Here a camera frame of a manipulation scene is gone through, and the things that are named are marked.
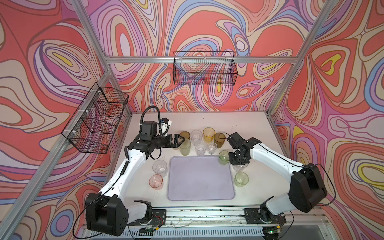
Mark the small green glass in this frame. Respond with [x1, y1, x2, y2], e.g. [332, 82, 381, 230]
[219, 151, 229, 166]

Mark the pale green textured cup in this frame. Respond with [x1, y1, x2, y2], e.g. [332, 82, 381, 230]
[234, 172, 249, 187]

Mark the yellow smooth cup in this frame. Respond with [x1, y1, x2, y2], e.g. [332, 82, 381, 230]
[203, 127, 216, 143]

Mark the olive amber textured cup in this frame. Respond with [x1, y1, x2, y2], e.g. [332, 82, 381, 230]
[214, 133, 226, 149]

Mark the clear faceted glass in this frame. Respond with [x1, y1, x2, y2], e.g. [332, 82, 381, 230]
[195, 141, 208, 156]
[233, 164, 249, 172]

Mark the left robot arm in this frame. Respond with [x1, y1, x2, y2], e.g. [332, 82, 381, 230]
[85, 134, 185, 237]

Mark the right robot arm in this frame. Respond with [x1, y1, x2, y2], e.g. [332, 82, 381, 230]
[227, 132, 328, 222]

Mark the lavender plastic tray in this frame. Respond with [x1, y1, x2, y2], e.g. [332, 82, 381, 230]
[167, 156, 235, 202]

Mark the dark amber textured cup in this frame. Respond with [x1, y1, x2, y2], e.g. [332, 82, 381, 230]
[180, 131, 190, 140]

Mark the tall pale green cup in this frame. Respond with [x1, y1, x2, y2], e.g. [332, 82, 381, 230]
[179, 138, 191, 156]

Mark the clear tumbler back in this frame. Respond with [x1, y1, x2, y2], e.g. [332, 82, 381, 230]
[190, 130, 203, 145]

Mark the clear glass left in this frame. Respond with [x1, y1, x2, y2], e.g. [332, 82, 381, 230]
[152, 160, 168, 177]

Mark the small clear glass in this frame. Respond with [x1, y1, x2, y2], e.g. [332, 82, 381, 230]
[207, 142, 217, 155]

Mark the pink cup front left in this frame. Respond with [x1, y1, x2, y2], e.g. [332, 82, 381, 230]
[149, 175, 163, 190]

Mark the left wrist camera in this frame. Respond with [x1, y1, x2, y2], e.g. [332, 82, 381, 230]
[140, 118, 172, 136]

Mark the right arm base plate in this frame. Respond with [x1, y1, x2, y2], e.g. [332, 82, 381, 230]
[241, 208, 287, 225]

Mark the black wire basket left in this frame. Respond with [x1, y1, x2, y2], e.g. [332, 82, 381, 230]
[62, 83, 129, 154]

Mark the black wire basket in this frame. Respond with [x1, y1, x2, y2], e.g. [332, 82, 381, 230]
[62, 83, 129, 154]
[173, 50, 238, 86]

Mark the black wire basket back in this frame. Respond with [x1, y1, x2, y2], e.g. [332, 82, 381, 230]
[173, 50, 238, 86]

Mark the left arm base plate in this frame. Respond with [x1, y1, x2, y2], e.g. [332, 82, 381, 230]
[128, 209, 167, 227]

